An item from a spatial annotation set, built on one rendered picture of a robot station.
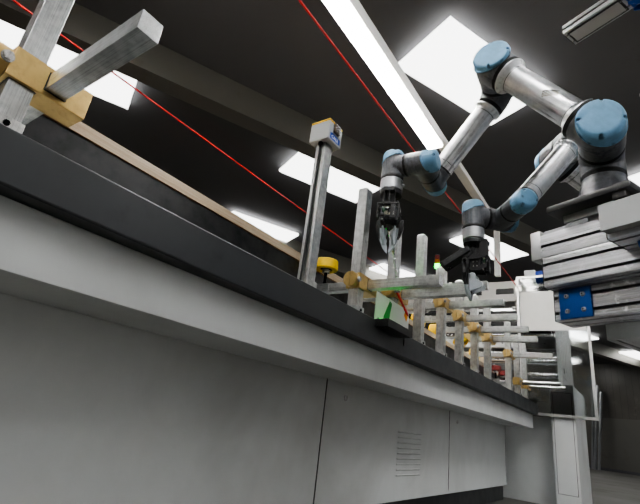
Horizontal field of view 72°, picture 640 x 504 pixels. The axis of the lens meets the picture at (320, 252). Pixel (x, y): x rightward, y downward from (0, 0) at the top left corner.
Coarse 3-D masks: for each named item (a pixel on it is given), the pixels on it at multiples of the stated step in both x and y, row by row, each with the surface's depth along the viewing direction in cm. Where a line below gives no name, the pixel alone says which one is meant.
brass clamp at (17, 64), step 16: (0, 48) 62; (16, 48) 63; (0, 64) 62; (16, 64) 63; (32, 64) 65; (0, 80) 64; (16, 80) 63; (32, 80) 64; (48, 96) 66; (80, 96) 70; (48, 112) 70; (64, 112) 69; (80, 112) 70
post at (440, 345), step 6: (438, 270) 206; (444, 270) 205; (444, 276) 204; (444, 282) 202; (438, 312) 199; (444, 312) 198; (438, 318) 198; (444, 318) 197; (438, 324) 197; (444, 324) 196; (438, 330) 196; (444, 330) 196; (438, 336) 195; (444, 336) 195; (438, 342) 194; (444, 342) 194; (438, 348) 193; (444, 348) 193
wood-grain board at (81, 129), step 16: (80, 128) 92; (96, 144) 95; (112, 144) 98; (128, 160) 100; (144, 160) 104; (160, 176) 107; (192, 192) 115; (208, 208) 119; (224, 208) 123; (240, 224) 128; (272, 240) 139; (320, 272) 159; (432, 336) 240; (464, 352) 281
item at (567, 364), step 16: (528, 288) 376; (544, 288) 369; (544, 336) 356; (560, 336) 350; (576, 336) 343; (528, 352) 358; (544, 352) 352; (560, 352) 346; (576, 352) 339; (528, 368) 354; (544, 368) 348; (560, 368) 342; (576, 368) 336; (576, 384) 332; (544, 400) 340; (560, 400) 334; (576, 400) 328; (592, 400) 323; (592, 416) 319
